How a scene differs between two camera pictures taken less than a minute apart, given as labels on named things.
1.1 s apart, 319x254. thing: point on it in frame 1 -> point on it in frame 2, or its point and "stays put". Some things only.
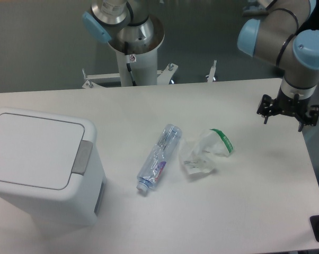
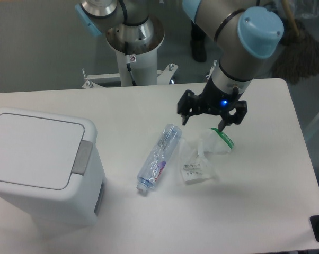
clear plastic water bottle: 155,162 stays put
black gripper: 297,106 -> 190,104
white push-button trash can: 44,165 stays put
